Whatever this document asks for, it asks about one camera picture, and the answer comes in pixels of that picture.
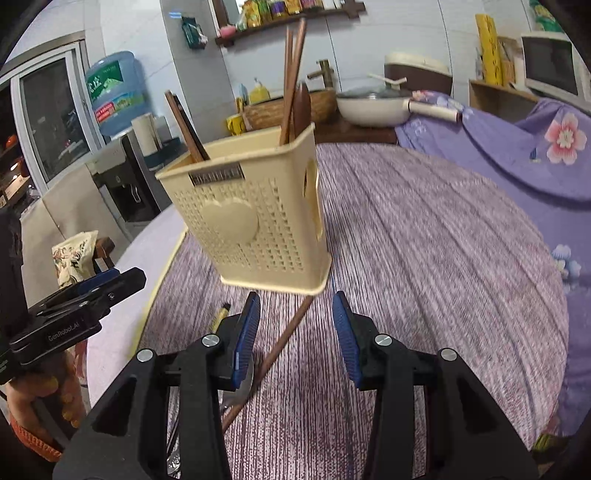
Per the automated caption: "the cream paper roll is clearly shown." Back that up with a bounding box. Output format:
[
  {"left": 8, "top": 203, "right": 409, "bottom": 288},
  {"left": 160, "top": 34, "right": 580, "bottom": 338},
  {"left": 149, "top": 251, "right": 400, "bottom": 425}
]
[{"left": 131, "top": 113, "right": 163, "bottom": 156}]

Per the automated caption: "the green wall packet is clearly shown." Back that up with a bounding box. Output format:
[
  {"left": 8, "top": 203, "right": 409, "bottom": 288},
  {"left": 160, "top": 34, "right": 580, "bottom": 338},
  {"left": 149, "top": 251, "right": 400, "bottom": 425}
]
[{"left": 180, "top": 16, "right": 209, "bottom": 49}]

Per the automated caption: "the woven brown basin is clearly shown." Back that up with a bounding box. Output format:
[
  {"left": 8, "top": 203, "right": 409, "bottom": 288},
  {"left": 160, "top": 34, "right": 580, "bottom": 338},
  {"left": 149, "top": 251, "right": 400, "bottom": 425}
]
[{"left": 242, "top": 89, "right": 339, "bottom": 131}]

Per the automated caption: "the purple striped tablecloth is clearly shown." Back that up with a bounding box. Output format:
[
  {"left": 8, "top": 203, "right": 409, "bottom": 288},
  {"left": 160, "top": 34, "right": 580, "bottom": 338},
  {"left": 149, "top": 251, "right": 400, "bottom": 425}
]
[{"left": 139, "top": 143, "right": 572, "bottom": 480}]

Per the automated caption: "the purple floral cloth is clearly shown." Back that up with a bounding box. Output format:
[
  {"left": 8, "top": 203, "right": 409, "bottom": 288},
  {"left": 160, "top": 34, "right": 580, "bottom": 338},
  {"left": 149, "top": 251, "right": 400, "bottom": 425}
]
[{"left": 394, "top": 89, "right": 591, "bottom": 441}]

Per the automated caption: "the person's left hand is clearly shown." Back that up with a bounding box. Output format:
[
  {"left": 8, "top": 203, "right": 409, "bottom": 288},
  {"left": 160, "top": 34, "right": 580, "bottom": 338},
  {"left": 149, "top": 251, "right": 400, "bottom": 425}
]
[{"left": 6, "top": 373, "right": 88, "bottom": 446}]

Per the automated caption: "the wooden mirror wall shelf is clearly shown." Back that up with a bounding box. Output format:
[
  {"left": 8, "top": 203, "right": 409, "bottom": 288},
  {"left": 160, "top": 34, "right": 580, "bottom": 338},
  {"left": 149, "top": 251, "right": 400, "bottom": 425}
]
[{"left": 210, "top": 0, "right": 366, "bottom": 48}]

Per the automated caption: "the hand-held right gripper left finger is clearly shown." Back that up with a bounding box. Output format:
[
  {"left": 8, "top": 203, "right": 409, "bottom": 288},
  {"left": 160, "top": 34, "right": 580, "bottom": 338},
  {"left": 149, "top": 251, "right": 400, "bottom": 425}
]
[{"left": 53, "top": 292, "right": 262, "bottom": 480}]

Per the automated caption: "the yellow printed roll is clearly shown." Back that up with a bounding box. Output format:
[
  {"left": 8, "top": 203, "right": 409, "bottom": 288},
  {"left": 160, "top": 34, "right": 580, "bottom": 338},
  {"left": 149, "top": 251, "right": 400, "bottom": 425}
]
[{"left": 475, "top": 13, "right": 502, "bottom": 87}]

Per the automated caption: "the blue water jug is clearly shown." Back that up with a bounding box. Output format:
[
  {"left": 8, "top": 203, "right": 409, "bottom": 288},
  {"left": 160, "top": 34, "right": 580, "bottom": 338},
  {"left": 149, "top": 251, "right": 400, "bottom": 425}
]
[{"left": 85, "top": 51, "right": 151, "bottom": 137}]

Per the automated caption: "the reddish wooden chopstick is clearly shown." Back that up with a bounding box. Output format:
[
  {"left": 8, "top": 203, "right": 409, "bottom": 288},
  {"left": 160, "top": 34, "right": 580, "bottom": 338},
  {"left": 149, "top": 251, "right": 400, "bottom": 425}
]
[
  {"left": 285, "top": 17, "right": 308, "bottom": 144},
  {"left": 222, "top": 294, "right": 315, "bottom": 433},
  {"left": 278, "top": 25, "right": 296, "bottom": 145}
]

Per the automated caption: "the grey water dispenser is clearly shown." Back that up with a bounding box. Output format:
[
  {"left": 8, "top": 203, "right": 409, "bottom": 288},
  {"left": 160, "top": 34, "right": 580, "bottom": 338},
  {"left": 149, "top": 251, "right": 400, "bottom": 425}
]
[{"left": 89, "top": 133, "right": 163, "bottom": 223}]

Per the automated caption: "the beige draped cloth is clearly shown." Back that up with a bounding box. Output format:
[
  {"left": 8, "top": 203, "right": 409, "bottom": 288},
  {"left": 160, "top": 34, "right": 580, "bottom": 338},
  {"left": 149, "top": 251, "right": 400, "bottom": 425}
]
[{"left": 20, "top": 161, "right": 136, "bottom": 296}]

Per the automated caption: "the metal spoon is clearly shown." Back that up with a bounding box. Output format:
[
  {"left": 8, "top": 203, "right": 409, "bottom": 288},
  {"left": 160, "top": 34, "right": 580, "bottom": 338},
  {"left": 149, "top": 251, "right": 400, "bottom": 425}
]
[{"left": 221, "top": 371, "right": 254, "bottom": 409}]

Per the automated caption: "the dark wooden display shelf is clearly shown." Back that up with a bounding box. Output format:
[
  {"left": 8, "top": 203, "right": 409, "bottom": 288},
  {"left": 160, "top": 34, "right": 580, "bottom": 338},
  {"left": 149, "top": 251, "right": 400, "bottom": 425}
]
[{"left": 0, "top": 83, "right": 28, "bottom": 213}]

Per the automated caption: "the printed snack bag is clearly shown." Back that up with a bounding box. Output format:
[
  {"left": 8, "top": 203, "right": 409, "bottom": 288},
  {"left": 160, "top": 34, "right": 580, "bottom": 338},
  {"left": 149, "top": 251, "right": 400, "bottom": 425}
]
[{"left": 51, "top": 229, "right": 99, "bottom": 290}]

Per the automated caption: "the cream plastic utensil holder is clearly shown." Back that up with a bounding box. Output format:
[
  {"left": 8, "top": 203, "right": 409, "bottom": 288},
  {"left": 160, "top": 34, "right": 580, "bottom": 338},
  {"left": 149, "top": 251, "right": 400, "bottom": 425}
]
[{"left": 154, "top": 121, "right": 333, "bottom": 296}]

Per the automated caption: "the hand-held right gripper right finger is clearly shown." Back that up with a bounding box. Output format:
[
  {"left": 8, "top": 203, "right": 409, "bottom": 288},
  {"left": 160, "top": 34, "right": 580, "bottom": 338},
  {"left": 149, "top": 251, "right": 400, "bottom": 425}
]
[{"left": 331, "top": 291, "right": 539, "bottom": 480}]

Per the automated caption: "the pale lilac tablecloth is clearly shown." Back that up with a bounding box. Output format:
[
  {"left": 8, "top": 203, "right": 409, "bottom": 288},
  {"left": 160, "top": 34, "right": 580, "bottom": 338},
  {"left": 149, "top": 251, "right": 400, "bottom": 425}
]
[{"left": 85, "top": 203, "right": 186, "bottom": 407}]

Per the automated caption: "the wooden side cabinet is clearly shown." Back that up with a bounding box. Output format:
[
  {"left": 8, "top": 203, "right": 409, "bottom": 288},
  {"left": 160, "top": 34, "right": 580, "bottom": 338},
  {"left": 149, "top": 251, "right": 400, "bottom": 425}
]
[{"left": 468, "top": 79, "right": 542, "bottom": 124}]

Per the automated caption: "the brown white rice cooker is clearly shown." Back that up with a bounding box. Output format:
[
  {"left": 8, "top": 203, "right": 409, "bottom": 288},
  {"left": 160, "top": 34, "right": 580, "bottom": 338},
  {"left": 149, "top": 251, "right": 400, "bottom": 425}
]
[{"left": 383, "top": 51, "right": 454, "bottom": 96}]

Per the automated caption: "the yellow soap bottle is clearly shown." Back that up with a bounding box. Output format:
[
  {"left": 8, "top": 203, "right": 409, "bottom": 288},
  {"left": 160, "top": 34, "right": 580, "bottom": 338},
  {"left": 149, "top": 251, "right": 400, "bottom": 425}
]
[{"left": 249, "top": 78, "right": 271, "bottom": 105}]

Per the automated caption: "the cream pan with lid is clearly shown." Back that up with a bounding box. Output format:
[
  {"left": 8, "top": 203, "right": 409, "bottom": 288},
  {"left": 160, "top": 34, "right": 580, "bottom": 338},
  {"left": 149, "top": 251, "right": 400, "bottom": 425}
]
[{"left": 335, "top": 85, "right": 463, "bottom": 128}]

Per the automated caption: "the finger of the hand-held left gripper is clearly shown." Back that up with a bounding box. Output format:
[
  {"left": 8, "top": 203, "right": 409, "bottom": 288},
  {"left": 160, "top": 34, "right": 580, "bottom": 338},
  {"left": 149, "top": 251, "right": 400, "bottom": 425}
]
[
  {"left": 44, "top": 269, "right": 121, "bottom": 306},
  {"left": 9, "top": 267, "right": 147, "bottom": 365}
]

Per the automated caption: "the yellow black-tipped stick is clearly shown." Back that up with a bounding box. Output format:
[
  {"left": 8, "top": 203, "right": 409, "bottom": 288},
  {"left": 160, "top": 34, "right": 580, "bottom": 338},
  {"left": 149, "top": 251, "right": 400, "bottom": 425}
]
[{"left": 211, "top": 302, "right": 232, "bottom": 334}]

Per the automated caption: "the wooden spoon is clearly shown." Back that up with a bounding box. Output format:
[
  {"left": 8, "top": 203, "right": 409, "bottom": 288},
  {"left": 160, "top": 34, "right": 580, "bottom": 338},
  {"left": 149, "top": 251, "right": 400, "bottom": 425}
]
[{"left": 294, "top": 82, "right": 313, "bottom": 142}]

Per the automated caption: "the bronze faucet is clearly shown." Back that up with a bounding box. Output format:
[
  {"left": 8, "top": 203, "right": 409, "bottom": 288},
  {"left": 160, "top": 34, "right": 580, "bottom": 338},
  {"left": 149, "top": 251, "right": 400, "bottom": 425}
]
[{"left": 307, "top": 58, "right": 334, "bottom": 91}]

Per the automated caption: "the sliding glass window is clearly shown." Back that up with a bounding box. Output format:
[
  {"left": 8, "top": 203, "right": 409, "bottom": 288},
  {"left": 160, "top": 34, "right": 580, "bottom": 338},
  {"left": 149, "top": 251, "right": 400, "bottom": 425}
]
[{"left": 8, "top": 43, "right": 101, "bottom": 195}]

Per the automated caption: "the white microwave oven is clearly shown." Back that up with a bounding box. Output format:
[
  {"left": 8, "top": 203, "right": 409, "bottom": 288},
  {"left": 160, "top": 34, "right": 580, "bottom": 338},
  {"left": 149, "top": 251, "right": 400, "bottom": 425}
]
[{"left": 521, "top": 31, "right": 583, "bottom": 101}]

